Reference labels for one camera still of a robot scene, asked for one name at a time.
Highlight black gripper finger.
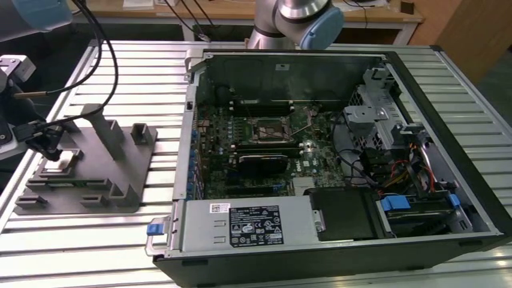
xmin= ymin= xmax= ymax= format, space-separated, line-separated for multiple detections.
xmin=37 ymin=125 xmax=65 ymax=162
xmin=28 ymin=131 xmax=57 ymax=162

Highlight silver CPU chip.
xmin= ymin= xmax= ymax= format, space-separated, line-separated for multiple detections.
xmin=43 ymin=151 xmax=77 ymax=174

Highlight metal socket cover frame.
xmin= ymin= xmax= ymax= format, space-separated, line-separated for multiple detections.
xmin=289 ymin=106 xmax=323 ymax=136

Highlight CPU socket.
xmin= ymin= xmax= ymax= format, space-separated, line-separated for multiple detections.
xmin=248 ymin=116 xmax=296 ymax=142

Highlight grey plastic parts rack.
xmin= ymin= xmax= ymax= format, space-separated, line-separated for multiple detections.
xmin=15 ymin=103 xmax=159 ymax=215

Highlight white paper stack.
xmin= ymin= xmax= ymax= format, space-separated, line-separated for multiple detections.
xmin=121 ymin=0 xmax=155 ymax=9

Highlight grey power supply unit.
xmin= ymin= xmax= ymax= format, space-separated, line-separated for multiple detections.
xmin=163 ymin=196 xmax=327 ymax=259

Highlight black expansion slot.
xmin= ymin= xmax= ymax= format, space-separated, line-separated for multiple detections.
xmin=225 ymin=185 xmax=283 ymax=195

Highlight black RAM slot white clips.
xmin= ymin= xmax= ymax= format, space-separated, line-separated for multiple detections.
xmin=231 ymin=100 xmax=296 ymax=105
xmin=231 ymin=107 xmax=296 ymax=113
xmin=235 ymin=146 xmax=300 ymax=151

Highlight black graphics card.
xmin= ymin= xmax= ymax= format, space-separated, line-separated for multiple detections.
xmin=235 ymin=152 xmax=289 ymax=182

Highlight black power supply label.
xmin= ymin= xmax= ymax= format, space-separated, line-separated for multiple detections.
xmin=228 ymin=205 xmax=284 ymax=247

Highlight silver finned heatsink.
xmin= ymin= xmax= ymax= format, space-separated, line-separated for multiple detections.
xmin=291 ymin=176 xmax=317 ymax=196

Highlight green motherboard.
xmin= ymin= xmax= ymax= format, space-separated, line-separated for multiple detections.
xmin=195 ymin=100 xmax=349 ymax=200

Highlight black open PC case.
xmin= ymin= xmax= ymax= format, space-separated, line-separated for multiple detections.
xmin=152 ymin=44 xmax=512 ymax=288

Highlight black plastic shroud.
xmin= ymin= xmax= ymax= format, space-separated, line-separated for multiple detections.
xmin=303 ymin=187 xmax=385 ymax=242

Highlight silver perforated drive cage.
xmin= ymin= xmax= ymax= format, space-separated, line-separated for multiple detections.
xmin=345 ymin=67 xmax=405 ymax=151

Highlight blue disk carrier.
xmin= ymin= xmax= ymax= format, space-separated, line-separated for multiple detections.
xmin=379 ymin=194 xmax=412 ymax=212

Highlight black hard disk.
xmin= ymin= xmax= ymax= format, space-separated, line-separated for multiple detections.
xmin=385 ymin=201 xmax=461 ymax=238

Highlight wooden cabinet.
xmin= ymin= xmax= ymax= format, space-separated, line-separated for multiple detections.
xmin=408 ymin=0 xmax=512 ymax=83

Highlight black cable copper plug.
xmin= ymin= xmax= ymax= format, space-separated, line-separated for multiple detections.
xmin=13 ymin=0 xmax=109 ymax=100

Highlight black cable grey connector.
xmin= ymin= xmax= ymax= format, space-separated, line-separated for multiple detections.
xmin=13 ymin=0 xmax=121 ymax=142

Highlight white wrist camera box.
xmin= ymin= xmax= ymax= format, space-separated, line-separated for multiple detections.
xmin=0 ymin=119 xmax=21 ymax=161
xmin=0 ymin=53 xmax=37 ymax=80

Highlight wooden desk white frame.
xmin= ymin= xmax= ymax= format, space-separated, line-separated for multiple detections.
xmin=71 ymin=0 xmax=425 ymax=46

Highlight grey metal bracket plate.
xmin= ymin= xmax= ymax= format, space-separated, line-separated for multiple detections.
xmin=343 ymin=105 xmax=391 ymax=135

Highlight yellow orange power wires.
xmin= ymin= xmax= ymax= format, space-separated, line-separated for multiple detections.
xmin=383 ymin=169 xmax=415 ymax=189

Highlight red data cable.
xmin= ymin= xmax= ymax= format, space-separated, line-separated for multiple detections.
xmin=424 ymin=167 xmax=437 ymax=193

